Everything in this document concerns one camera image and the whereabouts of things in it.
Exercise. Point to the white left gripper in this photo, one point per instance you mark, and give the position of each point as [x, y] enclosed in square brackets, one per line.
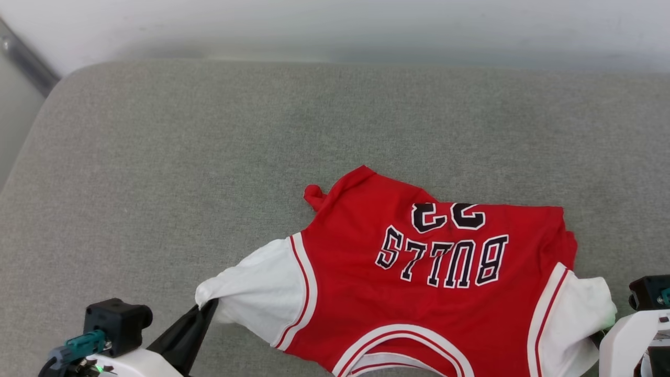
[136, 364]

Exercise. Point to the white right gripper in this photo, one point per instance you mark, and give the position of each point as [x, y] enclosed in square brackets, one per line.
[623, 340]

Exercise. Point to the red Bulls jersey white sleeves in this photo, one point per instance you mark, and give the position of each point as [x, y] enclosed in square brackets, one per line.
[419, 303]

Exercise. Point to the grey fabric sofa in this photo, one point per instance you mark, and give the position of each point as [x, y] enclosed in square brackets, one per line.
[209, 157]

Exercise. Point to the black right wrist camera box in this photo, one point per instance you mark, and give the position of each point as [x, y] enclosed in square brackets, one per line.
[649, 293]

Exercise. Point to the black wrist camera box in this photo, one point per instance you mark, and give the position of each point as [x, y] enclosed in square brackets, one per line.
[118, 322]
[649, 293]

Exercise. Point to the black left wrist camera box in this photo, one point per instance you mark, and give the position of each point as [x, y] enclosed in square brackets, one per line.
[118, 322]

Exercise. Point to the grey metal wall rail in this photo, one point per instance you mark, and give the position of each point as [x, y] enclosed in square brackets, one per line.
[26, 63]

